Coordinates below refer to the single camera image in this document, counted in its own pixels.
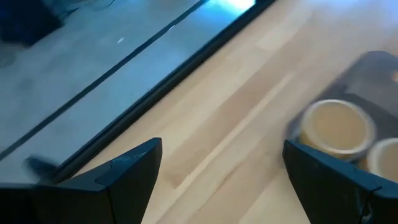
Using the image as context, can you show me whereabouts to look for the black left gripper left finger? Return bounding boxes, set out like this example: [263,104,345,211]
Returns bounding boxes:
[0,137,164,224]

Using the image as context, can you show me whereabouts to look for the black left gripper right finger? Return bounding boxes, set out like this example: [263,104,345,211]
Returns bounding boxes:
[282,139,398,224]

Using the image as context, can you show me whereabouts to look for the grey translucent plastic bin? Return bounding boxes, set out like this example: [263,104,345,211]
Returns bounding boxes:
[285,50,398,184]

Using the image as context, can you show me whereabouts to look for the black frame clamp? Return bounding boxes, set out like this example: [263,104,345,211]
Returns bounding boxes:
[23,154,62,185]

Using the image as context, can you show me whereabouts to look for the black metal table frame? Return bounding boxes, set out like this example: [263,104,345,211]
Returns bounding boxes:
[51,0,277,185]

